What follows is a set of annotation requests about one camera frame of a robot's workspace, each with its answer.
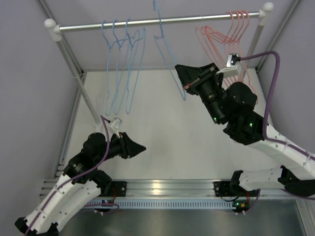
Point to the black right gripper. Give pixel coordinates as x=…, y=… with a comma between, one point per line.
x=194, y=79

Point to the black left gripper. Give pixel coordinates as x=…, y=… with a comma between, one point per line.
x=129, y=147

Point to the blue wire hanger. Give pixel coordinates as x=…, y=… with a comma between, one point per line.
x=165, y=51
x=111, y=66
x=133, y=73
x=119, y=99

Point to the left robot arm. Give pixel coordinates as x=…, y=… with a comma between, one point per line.
x=80, y=182

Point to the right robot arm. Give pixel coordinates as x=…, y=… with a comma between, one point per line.
x=234, y=108

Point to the pink hung hanger one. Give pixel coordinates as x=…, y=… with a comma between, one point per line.
x=226, y=44

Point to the pink hung hanger two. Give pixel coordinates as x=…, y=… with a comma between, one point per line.
x=243, y=49

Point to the grey clothes rack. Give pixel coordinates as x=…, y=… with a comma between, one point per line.
x=56, y=31

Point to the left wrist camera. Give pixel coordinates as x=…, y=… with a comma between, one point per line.
x=114, y=125

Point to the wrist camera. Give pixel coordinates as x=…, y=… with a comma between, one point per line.
x=233, y=66
x=114, y=125

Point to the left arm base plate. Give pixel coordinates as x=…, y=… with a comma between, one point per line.
x=117, y=188

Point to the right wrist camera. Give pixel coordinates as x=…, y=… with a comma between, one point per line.
x=233, y=66

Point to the aluminium mounting rail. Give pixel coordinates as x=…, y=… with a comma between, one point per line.
x=174, y=189

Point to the slotted grey cable duct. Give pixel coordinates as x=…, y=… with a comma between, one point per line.
x=165, y=204

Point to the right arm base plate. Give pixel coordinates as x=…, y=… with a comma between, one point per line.
x=223, y=189

